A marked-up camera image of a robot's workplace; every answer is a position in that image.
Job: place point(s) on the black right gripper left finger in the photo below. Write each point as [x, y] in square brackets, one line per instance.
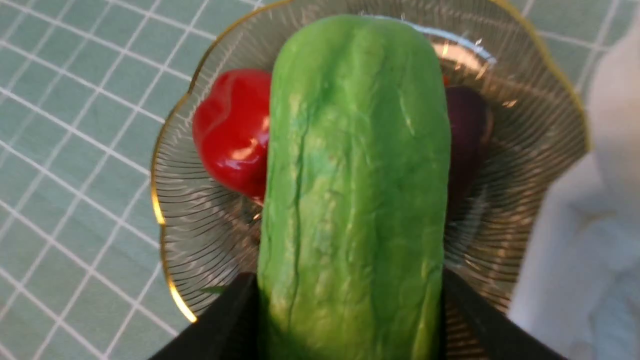
[227, 330]

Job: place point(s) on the red bell pepper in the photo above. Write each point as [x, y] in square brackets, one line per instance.
[230, 130]

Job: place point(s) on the cream canvas tote bag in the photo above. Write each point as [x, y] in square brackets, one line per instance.
[578, 287]

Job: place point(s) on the green checkered tablecloth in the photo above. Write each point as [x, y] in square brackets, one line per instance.
[110, 227]

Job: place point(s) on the green cucumber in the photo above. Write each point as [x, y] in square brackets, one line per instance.
[352, 250]

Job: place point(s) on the dark purple eggplant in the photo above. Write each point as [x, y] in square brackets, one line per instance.
[471, 122]

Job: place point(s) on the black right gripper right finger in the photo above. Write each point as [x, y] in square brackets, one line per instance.
[473, 329]

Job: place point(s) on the gold-rimmed glass plate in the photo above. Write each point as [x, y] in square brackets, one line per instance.
[412, 143]

